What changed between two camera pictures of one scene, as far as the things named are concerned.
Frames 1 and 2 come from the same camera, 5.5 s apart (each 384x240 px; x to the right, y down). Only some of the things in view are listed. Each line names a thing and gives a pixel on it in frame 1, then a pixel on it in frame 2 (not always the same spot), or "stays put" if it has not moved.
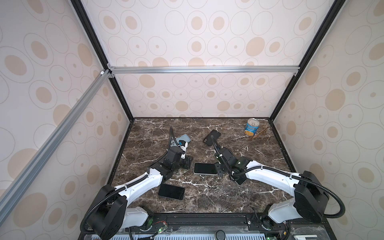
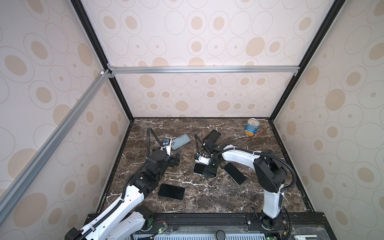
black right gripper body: [220, 170] to [211, 168]
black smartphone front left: [171, 191] stays put
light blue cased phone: [205, 168] stays put
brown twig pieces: [261, 132] stays put
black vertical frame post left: [81, 11] stays put
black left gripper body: [183, 163] to [173, 160]
